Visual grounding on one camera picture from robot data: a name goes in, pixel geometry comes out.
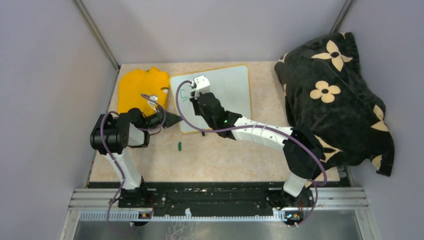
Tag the right metal corner post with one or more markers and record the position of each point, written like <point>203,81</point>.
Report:
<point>341,16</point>

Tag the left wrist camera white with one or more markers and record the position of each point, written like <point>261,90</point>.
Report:
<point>151,100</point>

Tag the black floral blanket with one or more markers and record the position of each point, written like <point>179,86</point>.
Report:
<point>326,92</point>

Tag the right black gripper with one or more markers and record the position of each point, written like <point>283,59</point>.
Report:
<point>195,103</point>

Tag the white slotted cable duct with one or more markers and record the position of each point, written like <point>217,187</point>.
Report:
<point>136,216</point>

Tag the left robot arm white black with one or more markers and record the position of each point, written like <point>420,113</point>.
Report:
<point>113,136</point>

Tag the yellow folded sweatshirt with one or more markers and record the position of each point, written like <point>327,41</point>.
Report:
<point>153,82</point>

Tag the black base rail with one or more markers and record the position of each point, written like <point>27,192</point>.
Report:
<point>213,199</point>

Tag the metal corner post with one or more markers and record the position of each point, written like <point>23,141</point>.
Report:
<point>90,23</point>
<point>341,16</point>

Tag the left metal corner post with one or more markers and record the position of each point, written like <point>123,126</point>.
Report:
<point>90,23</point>

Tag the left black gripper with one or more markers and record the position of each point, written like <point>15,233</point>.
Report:
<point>167,119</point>

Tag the whiteboard with yellow frame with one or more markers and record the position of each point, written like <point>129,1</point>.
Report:
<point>230,85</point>

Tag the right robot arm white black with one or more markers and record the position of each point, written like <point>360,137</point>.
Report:
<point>301,149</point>

